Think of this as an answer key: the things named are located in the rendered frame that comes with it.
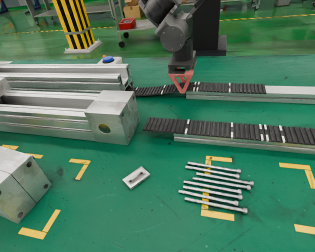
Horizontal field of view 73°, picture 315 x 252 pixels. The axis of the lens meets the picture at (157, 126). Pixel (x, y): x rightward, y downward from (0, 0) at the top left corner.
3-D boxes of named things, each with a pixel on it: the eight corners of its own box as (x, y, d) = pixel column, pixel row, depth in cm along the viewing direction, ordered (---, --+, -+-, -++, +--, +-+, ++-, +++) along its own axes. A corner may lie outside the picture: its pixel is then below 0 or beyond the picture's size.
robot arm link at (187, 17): (194, 8, 53) (172, 10, 55) (189, 15, 48) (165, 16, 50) (194, 37, 58) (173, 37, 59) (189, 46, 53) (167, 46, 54)
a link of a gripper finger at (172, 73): (169, 96, 63) (167, 66, 57) (174, 84, 68) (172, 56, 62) (192, 97, 61) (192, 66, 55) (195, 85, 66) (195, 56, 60)
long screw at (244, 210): (246, 210, 36) (247, 207, 36) (246, 215, 36) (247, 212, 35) (185, 197, 40) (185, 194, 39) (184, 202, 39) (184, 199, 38)
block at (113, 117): (143, 115, 61) (137, 86, 55) (128, 145, 52) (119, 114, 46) (115, 113, 64) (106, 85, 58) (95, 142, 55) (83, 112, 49)
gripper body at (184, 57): (167, 71, 57) (165, 43, 53) (175, 56, 65) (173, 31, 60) (191, 71, 56) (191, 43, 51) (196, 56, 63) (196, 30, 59)
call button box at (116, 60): (125, 70, 87) (121, 55, 83) (115, 82, 80) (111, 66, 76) (107, 70, 89) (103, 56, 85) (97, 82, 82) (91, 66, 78)
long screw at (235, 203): (238, 203, 37) (238, 199, 37) (237, 208, 37) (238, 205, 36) (179, 190, 41) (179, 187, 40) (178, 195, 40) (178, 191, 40)
